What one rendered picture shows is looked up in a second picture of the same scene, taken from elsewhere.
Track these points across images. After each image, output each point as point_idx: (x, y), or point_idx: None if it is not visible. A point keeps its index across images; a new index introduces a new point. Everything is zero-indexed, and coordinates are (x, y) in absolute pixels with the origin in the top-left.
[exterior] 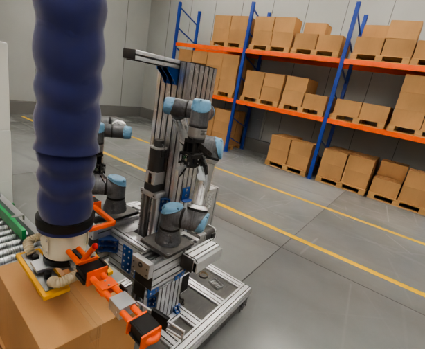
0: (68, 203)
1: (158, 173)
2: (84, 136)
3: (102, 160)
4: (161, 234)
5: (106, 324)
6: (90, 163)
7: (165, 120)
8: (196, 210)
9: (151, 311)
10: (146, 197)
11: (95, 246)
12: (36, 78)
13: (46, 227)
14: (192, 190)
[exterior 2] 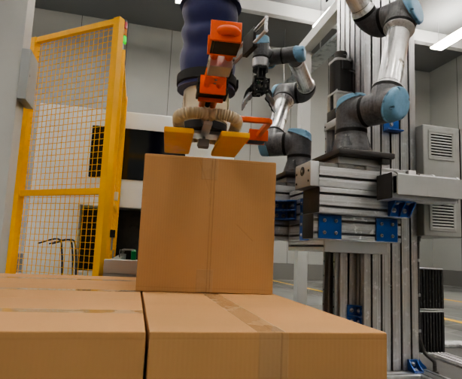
0: (202, 44)
1: (341, 91)
2: None
3: (284, 120)
4: (336, 138)
5: (224, 162)
6: (226, 5)
7: (348, 33)
8: (379, 82)
9: (243, 40)
10: (331, 134)
11: None
12: None
13: (181, 73)
14: (405, 123)
